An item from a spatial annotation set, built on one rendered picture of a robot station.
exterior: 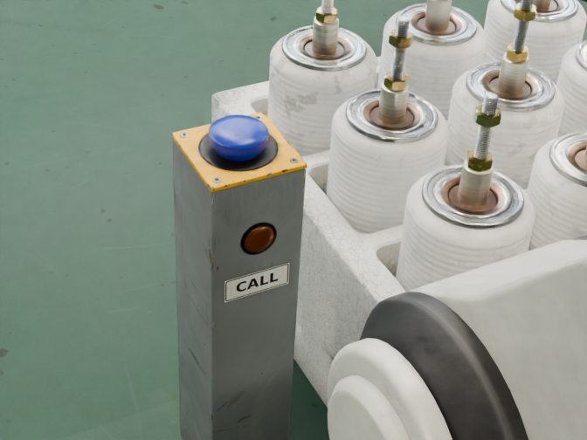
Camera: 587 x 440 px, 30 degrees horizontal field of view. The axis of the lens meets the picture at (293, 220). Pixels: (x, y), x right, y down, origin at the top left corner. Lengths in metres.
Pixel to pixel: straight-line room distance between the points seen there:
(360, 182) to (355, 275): 0.08
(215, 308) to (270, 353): 0.08
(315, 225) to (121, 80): 0.58
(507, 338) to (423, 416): 0.05
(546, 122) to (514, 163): 0.04
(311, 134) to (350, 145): 0.11
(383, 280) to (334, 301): 0.07
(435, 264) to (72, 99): 0.69
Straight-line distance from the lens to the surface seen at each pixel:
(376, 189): 0.89
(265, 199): 0.73
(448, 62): 1.01
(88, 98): 1.39
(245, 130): 0.73
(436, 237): 0.79
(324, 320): 0.93
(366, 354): 0.53
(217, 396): 0.84
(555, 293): 0.45
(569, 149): 0.89
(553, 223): 0.88
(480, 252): 0.80
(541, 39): 1.07
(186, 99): 1.38
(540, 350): 0.48
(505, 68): 0.94
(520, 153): 0.95
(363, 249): 0.87
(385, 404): 0.52
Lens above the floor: 0.74
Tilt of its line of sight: 39 degrees down
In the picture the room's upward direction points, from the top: 3 degrees clockwise
